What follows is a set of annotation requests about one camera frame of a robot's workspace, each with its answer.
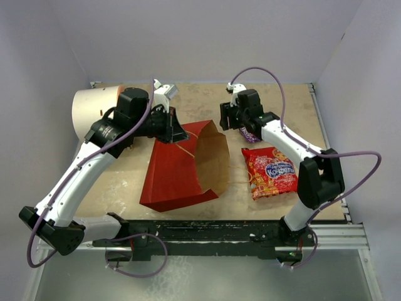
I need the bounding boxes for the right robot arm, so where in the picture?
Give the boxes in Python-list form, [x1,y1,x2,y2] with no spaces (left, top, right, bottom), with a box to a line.
[219,89,345,245]

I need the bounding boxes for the red candy snack bag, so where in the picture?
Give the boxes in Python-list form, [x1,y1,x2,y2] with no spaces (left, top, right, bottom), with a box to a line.
[241,147,298,201]

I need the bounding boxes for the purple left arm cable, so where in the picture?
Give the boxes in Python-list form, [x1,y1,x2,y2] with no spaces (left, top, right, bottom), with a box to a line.
[27,78,156,269]

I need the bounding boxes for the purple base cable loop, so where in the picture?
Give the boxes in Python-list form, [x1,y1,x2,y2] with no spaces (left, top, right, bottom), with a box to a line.
[105,232,169,278]

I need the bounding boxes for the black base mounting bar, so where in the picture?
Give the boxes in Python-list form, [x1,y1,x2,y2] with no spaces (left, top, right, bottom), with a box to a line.
[93,219,316,262]

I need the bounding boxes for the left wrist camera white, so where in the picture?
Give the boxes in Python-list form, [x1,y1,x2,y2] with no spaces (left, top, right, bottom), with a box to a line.
[154,79,179,111]

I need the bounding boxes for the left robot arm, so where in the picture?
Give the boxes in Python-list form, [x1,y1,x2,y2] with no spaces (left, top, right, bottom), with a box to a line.
[19,84,189,256]

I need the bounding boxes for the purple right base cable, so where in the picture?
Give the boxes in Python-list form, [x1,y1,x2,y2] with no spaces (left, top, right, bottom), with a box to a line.
[280,228,319,270]

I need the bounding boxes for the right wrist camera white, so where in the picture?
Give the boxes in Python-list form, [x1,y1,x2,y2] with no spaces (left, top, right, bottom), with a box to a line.
[226,83,246,107]

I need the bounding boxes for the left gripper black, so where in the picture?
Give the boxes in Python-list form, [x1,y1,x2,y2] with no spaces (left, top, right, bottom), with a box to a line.
[132,105,189,144]

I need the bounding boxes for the red brown paper bag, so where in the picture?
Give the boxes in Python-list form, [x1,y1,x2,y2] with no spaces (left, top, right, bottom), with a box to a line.
[138,119,251,213]

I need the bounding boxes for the purple brown M&M's packet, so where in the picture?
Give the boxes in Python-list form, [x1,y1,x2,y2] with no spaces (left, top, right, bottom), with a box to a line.
[239,127,260,144]

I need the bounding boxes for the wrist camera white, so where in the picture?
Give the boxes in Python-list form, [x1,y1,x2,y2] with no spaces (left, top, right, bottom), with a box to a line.
[226,83,246,107]
[154,79,179,111]

